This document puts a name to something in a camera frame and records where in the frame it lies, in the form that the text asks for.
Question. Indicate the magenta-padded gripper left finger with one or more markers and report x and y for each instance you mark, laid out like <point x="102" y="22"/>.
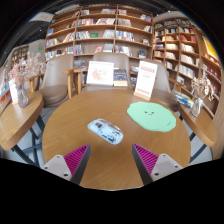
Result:
<point x="76" y="159"/>

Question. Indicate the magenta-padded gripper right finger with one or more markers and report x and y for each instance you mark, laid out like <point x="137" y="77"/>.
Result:
<point x="146" y="159"/>

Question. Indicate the transparent computer mouse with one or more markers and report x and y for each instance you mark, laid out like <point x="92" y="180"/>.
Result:
<point x="105" y="130"/>

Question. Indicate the green wavy-edged mouse pad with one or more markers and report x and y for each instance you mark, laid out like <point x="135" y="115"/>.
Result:
<point x="151" y="116"/>

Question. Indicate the round wooden side table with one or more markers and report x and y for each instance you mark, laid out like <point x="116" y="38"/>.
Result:
<point x="200" y="126"/>
<point x="16" y="120"/>

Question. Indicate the stack of colourful books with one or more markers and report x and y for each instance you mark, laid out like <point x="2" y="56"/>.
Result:
<point x="183" y="99"/>

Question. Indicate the glass vase with dried flowers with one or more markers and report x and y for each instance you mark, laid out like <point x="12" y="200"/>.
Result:
<point x="196" y="106"/>

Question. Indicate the white sign on wooden stand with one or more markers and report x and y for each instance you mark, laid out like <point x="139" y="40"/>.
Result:
<point x="146" y="78"/>

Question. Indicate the glass vase with pink flowers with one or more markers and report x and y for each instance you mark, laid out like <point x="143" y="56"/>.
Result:
<point x="22" y="96"/>

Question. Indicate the dark-covered book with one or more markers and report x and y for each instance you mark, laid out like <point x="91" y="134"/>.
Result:
<point x="120" y="77"/>

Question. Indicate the white framed floral picture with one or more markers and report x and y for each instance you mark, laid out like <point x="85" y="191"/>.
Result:
<point x="100" y="73"/>

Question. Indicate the stack of light blue books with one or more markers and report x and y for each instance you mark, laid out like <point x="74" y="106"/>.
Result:
<point x="134" y="69"/>

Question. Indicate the curved wooden bookshelf unit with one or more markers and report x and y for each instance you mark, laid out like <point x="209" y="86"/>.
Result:
<point x="186" y="50"/>

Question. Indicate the distant wooden bookshelf unit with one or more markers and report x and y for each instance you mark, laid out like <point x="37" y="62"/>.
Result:
<point x="20" y="55"/>

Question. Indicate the wide wooden bookshelf unit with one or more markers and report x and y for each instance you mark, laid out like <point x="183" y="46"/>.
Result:
<point x="100" y="33"/>

